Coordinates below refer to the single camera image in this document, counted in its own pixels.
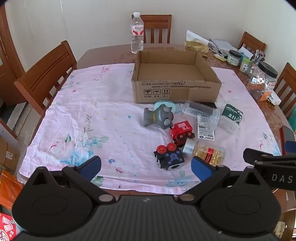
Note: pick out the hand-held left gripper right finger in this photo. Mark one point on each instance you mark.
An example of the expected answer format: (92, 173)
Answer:
(200, 168)

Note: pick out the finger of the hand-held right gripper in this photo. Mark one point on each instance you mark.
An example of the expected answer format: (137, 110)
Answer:
(291, 146)
(259, 154)

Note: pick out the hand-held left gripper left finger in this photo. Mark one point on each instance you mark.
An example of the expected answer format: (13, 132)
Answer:
(90, 165)

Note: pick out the yellow capsule bottle silver cap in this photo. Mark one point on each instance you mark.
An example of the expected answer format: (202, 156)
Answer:
(208, 153)

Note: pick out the black toy train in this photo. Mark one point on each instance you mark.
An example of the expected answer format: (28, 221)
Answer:
(171, 158)

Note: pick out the red toy train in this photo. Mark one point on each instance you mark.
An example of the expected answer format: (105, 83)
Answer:
(181, 129)

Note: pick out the white plastic box green label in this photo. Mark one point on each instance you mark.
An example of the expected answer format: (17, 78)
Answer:
(231, 115)

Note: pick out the clear plastic jar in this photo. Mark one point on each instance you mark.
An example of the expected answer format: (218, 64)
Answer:
(208, 120)

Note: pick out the grey toy figure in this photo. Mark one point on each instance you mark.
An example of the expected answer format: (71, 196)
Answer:
(157, 117)

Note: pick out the brown cardboard box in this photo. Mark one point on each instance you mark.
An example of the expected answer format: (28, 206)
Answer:
(175, 92)

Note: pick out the phone in red case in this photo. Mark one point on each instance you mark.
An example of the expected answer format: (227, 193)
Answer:
(288, 135)

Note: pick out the pink floral cloth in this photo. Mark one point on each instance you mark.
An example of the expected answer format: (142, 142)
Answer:
(92, 120)

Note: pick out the orange packet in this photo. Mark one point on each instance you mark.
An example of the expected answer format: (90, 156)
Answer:
(266, 96)

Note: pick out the brown wooden chair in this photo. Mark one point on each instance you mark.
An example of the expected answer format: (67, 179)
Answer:
(252, 42)
(46, 74)
(288, 85)
(159, 23)

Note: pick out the light blue case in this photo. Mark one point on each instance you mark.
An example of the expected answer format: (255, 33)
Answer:
(174, 107)

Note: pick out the large clear jar black lid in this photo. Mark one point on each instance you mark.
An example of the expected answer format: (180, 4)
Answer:
(262, 80)

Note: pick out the small cardboard box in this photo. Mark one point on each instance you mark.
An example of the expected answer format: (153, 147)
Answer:
(8, 155)

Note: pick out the orange bag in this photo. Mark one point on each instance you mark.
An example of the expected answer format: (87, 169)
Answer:
(9, 188)

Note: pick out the small green-lid jar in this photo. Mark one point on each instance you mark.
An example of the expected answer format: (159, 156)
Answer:
(245, 66)

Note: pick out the holder with pens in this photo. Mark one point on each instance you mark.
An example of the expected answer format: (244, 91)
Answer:
(257, 59)

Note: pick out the green-labelled white jar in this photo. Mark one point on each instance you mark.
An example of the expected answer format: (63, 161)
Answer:
(234, 58)

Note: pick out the red printed packet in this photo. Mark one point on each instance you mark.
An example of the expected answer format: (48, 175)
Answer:
(7, 227)

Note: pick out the stack of white papers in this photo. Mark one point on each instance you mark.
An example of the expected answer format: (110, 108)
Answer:
(219, 43)

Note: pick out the yellow packet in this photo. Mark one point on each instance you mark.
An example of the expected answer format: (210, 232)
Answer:
(196, 47)

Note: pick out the white crumpled paper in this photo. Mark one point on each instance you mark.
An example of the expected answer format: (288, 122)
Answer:
(195, 36)

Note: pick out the clear plastic water bottle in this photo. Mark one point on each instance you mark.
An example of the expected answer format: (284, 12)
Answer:
(137, 39)

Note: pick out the brown wooden door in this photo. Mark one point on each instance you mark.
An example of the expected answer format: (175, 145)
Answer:
(9, 58)

